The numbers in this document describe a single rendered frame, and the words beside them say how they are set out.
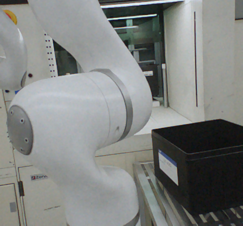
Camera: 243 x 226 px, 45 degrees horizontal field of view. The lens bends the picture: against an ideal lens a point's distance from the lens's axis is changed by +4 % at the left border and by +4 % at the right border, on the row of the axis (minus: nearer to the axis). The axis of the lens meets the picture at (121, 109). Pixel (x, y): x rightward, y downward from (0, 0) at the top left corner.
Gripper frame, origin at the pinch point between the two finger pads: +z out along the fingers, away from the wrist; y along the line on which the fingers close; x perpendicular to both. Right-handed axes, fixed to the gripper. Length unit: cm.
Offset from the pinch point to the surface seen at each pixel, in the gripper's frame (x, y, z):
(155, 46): 2, 73, 96
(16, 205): -56, -8, 12
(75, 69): -8, 17, 102
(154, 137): -29, 46, -8
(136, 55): -2, 55, 72
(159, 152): -33, 47, -12
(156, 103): -31, 64, 64
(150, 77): -15, 61, 64
